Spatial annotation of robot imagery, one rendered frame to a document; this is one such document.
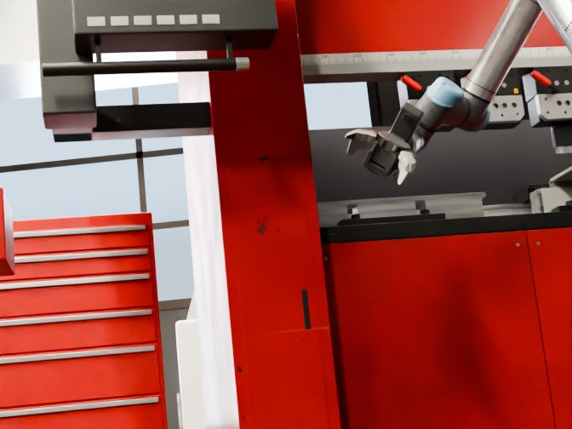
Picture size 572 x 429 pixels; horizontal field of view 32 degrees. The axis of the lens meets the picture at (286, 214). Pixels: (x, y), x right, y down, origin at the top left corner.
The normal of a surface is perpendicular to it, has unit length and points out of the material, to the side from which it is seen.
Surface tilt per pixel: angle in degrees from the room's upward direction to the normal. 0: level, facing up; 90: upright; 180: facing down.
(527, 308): 90
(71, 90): 90
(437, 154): 90
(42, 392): 90
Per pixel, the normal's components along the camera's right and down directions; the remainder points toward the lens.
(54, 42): 0.18, -0.22
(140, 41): 0.10, 0.97
